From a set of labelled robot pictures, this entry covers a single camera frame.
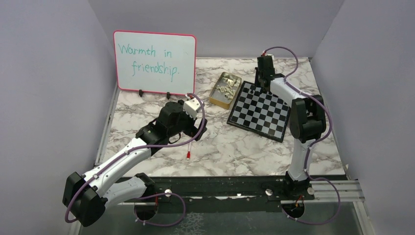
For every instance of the pink framed whiteboard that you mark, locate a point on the pink framed whiteboard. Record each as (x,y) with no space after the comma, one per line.
(162,63)

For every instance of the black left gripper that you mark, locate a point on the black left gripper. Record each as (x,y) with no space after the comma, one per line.
(193,130)

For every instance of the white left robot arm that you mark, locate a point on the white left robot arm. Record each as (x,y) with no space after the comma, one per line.
(88,195)

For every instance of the black and silver chessboard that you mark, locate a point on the black and silver chessboard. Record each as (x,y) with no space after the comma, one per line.
(266,115)

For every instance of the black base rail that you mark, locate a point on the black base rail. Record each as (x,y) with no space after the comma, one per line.
(221,194)

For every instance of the white and red marker pen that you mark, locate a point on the white and red marker pen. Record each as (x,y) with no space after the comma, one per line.
(188,156)

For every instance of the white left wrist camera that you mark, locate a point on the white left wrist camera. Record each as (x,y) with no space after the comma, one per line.
(192,107)

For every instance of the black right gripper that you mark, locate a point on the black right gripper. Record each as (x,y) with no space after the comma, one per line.
(256,82)

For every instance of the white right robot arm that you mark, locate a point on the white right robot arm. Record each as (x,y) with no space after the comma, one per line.
(306,122)

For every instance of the pile of white chess pieces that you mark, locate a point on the pile of white chess pieces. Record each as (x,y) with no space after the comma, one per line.
(226,86)

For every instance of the gold tin tray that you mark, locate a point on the gold tin tray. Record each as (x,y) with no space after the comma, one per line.
(218,99)

